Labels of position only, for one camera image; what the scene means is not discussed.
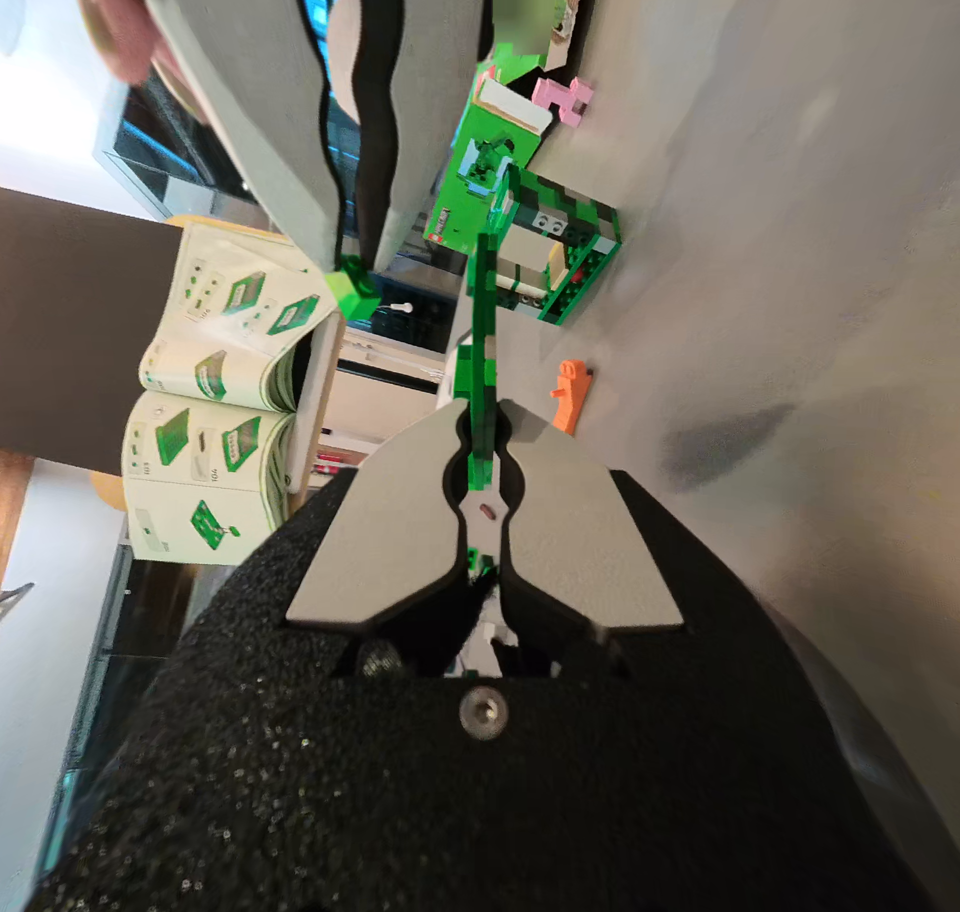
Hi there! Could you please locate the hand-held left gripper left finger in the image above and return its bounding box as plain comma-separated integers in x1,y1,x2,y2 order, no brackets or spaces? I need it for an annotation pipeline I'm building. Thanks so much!
285,401,471,666

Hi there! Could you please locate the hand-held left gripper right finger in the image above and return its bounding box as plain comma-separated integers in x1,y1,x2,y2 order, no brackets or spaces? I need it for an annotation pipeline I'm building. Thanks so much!
498,401,685,669

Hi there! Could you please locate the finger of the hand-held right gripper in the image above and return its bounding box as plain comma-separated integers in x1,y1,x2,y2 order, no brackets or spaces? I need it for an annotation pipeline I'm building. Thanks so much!
351,0,492,274
142,0,348,273

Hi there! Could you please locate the green lego plate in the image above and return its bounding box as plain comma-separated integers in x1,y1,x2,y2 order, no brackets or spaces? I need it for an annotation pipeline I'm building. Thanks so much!
463,233,502,495

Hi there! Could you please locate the pink lego pig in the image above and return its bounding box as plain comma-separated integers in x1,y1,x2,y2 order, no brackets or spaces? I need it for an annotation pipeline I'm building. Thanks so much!
531,76,596,130

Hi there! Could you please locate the lego instruction booklet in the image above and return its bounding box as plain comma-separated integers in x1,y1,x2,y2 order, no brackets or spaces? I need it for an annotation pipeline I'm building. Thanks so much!
121,222,340,566

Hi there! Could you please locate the green blocky lego build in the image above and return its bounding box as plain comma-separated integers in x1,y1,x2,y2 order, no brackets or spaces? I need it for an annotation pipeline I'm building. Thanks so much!
491,166,624,327

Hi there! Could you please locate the person's right hand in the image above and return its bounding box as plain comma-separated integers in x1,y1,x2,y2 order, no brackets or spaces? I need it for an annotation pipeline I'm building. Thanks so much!
60,0,185,88

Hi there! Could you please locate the white cabinet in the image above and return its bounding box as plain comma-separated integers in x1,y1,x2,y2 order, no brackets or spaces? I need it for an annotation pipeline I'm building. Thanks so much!
321,326,453,472

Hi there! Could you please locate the orange brick separator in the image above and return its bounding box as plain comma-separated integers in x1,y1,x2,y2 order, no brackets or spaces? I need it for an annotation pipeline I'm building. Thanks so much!
549,359,594,436

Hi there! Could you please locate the dark grey panel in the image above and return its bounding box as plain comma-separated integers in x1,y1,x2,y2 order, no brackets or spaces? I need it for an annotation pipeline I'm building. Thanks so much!
0,187,186,472

